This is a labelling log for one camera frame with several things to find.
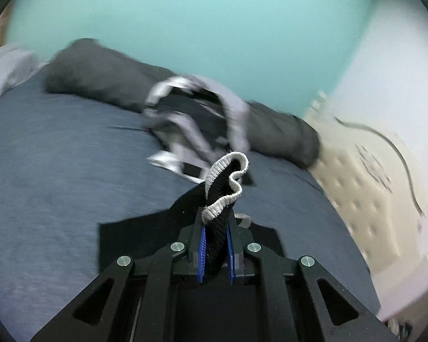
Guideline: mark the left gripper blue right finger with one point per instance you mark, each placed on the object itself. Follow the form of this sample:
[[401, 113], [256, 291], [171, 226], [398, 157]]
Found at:
[[241, 269]]

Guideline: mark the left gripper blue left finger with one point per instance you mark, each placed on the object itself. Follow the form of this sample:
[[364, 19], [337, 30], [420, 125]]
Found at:
[[195, 243]]

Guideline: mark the black long-sleeve sweater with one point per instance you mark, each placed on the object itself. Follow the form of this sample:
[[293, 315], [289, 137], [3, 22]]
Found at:
[[167, 304]]

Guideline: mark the grey white black jacket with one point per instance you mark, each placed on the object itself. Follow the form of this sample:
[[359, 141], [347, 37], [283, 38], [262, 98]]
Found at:
[[197, 121]]

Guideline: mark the cream tufted headboard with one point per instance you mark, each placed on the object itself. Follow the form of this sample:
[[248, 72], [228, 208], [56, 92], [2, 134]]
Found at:
[[371, 180]]

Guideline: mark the dark grey rolled duvet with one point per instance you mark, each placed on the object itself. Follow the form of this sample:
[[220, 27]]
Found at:
[[87, 69]]

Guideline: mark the light grey bedsheet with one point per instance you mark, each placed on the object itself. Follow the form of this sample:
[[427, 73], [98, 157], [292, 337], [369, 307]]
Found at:
[[17, 65]]

